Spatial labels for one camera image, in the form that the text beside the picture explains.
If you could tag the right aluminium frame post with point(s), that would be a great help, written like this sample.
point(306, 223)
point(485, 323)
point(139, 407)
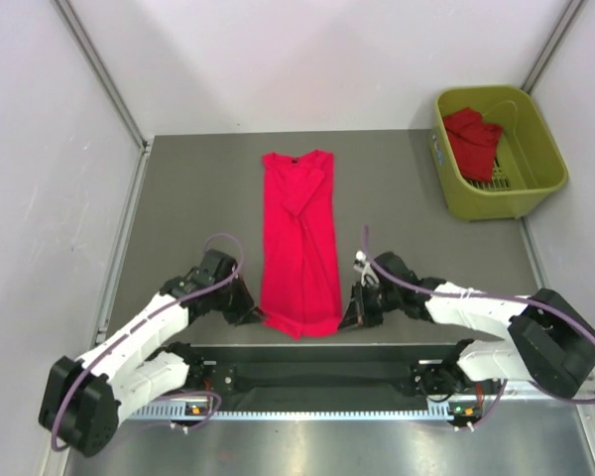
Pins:
point(569, 14)

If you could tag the slotted grey cable duct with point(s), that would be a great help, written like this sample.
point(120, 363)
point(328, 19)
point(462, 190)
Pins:
point(187, 411)

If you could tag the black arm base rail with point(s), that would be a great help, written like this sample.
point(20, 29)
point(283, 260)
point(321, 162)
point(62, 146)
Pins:
point(326, 378)

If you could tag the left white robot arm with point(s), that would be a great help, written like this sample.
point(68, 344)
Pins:
point(88, 397)

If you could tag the olive green plastic basket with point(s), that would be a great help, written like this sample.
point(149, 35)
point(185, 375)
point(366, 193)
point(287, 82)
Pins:
point(528, 166)

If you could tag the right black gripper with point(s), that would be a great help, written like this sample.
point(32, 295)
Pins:
point(358, 311)

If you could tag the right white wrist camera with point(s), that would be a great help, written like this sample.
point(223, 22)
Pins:
point(368, 278)

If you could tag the left aluminium frame post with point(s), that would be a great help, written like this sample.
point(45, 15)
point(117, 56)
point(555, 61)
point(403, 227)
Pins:
point(77, 30)

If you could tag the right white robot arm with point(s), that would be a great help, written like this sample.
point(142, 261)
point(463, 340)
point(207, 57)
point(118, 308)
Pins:
point(539, 339)

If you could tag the aluminium frame post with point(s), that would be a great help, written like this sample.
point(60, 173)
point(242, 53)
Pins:
point(77, 30)
point(569, 14)

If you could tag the bright pink t shirt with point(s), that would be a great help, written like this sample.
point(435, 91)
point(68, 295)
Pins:
point(300, 293)

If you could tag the dark red t shirt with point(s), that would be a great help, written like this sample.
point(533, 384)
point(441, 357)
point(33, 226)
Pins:
point(474, 143)

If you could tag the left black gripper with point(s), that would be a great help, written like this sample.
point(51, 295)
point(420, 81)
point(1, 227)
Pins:
point(247, 310)

